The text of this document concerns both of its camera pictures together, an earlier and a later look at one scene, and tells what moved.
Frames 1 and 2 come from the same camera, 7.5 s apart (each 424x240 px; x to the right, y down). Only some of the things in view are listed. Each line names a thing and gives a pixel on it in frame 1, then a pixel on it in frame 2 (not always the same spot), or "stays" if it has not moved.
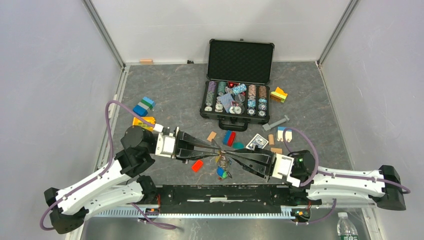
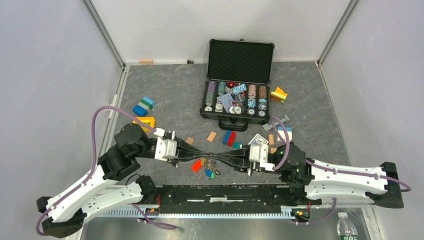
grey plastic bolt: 266,127 stays
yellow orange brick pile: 279,95 stays
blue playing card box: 258,140 stays
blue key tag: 220,171 → 208,172
